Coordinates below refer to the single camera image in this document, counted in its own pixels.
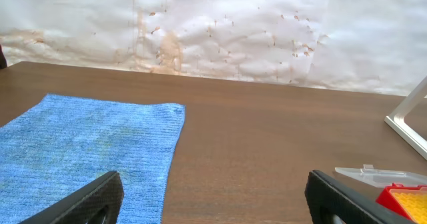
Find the white and blue stand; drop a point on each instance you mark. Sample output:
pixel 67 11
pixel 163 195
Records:
pixel 407 130

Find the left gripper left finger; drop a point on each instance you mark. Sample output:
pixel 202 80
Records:
pixel 90 204

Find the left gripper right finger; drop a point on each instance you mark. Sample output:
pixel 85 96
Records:
pixel 337 200

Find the red and yellow tip box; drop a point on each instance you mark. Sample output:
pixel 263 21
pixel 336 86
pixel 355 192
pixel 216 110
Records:
pixel 400 197

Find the blue cloth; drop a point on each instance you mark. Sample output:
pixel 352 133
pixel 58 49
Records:
pixel 83 150

